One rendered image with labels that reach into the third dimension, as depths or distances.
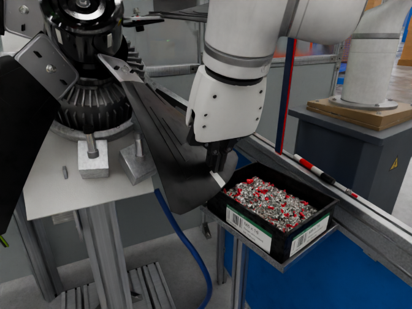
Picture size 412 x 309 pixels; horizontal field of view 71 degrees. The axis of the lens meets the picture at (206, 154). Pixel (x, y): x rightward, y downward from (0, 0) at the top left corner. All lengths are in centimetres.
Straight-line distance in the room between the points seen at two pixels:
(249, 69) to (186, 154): 18
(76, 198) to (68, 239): 96
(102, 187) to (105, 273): 33
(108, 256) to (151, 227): 81
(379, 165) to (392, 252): 33
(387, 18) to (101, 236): 94
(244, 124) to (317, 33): 15
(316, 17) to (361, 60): 64
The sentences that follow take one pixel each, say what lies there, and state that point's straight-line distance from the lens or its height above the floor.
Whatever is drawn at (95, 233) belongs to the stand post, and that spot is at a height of 69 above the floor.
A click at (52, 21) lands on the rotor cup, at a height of 120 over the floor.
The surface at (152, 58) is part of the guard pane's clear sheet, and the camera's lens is 134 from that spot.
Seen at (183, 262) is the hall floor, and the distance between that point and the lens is 166.
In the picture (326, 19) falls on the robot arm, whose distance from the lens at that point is 31.
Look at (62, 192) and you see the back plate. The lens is 68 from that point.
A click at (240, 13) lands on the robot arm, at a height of 120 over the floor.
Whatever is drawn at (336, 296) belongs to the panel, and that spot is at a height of 59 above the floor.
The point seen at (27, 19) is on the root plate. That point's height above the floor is 120.
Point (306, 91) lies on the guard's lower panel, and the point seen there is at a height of 81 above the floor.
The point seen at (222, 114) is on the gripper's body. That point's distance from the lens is 38.
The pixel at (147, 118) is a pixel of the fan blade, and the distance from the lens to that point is 44.
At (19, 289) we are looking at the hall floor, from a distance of 179.
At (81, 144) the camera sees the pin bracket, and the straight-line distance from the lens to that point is 61.
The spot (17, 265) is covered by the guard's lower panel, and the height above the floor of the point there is 13.
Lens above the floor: 120
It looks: 26 degrees down
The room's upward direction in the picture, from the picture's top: straight up
